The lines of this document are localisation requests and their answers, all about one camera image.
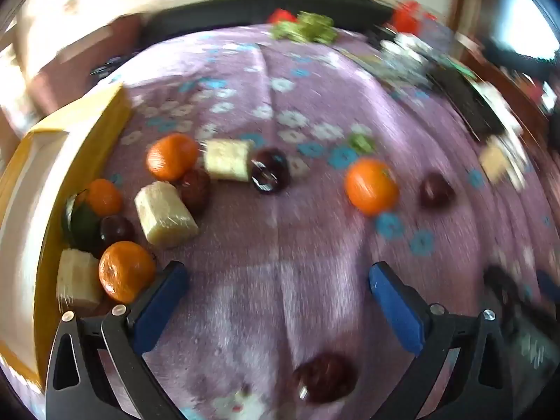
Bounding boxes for dark plum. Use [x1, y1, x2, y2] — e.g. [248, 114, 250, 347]
[179, 168, 211, 217]
[292, 352, 357, 405]
[250, 148, 291, 194]

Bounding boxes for orange with green leaf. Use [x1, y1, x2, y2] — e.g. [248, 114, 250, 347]
[61, 178, 124, 248]

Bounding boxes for red paper bag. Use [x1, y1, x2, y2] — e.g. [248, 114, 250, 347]
[268, 8, 298, 25]

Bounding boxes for bright window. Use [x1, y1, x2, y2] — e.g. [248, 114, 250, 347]
[494, 0, 560, 60]

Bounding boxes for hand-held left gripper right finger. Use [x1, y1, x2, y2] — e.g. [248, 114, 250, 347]
[369, 261, 513, 420]

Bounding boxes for small sugarcane piece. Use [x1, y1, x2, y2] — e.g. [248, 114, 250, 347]
[479, 138, 515, 184]

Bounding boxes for black box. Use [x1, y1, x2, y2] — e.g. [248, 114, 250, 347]
[426, 63, 504, 141]

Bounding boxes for red jujube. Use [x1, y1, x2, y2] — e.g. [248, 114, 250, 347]
[100, 214, 136, 249]
[419, 173, 456, 210]

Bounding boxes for yellow cardboard tray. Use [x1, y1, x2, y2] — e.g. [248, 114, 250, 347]
[0, 82, 133, 392]

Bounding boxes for green leaf scrap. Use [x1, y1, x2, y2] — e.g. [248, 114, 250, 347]
[348, 133, 376, 154]

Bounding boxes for white artificial flowers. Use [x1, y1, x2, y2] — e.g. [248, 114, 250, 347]
[380, 35, 434, 75]

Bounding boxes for orange-red plastic bag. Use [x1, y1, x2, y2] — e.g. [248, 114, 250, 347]
[389, 0, 438, 35]

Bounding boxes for black sofa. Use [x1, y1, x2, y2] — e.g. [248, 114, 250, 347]
[142, 0, 394, 42]

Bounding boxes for green lettuce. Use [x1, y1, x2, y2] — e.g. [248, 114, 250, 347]
[269, 11, 340, 44]

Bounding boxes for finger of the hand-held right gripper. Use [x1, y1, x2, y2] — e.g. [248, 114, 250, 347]
[483, 265, 526, 333]

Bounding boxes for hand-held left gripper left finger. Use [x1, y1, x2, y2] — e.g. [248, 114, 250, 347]
[46, 261, 190, 420]

